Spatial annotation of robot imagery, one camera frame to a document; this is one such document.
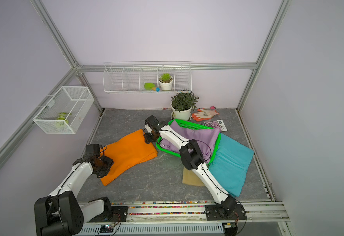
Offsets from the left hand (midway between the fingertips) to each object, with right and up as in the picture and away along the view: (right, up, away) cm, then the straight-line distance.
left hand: (113, 165), depth 86 cm
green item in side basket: (-21, +28, -11) cm, 37 cm away
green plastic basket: (+46, +23, +18) cm, 55 cm away
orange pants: (+6, +6, +8) cm, 11 cm away
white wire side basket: (-26, +31, -4) cm, 41 cm away
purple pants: (+57, +15, +3) cm, 59 cm away
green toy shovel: (+19, +50, +13) cm, 55 cm away
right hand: (+18, +14, +15) cm, 27 cm away
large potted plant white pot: (+41, +37, +12) cm, 57 cm away
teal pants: (+69, 0, 0) cm, 69 cm away
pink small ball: (+68, +38, +38) cm, 87 cm away
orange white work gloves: (+59, +32, +30) cm, 73 cm away
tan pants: (+45, -7, -2) cm, 46 cm away
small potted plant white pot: (+31, +51, +5) cm, 60 cm away
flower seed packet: (+70, +24, +26) cm, 78 cm away
